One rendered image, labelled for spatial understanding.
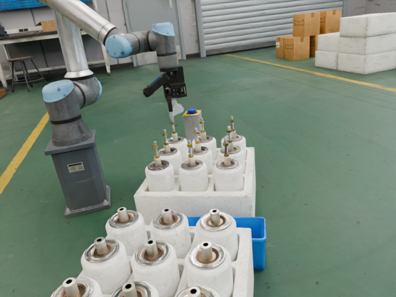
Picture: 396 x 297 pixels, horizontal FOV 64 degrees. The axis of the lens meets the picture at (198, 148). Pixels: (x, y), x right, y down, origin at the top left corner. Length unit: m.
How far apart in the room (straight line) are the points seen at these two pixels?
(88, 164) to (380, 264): 1.06
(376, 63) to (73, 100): 3.06
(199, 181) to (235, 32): 5.64
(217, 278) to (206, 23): 5.91
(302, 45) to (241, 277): 4.35
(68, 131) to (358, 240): 1.09
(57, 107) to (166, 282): 0.83
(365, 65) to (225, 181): 2.80
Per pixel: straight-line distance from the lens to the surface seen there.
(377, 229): 1.22
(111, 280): 0.76
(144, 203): 1.10
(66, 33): 1.40
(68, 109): 1.32
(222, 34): 6.47
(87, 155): 1.33
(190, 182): 1.04
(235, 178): 1.02
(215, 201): 1.03
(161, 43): 1.19
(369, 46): 3.66
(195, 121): 1.40
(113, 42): 1.11
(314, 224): 1.20
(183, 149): 1.28
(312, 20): 4.94
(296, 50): 4.85
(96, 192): 1.40
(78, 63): 1.41
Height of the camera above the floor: 0.70
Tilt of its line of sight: 22 degrees down
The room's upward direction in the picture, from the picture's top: 7 degrees counter-clockwise
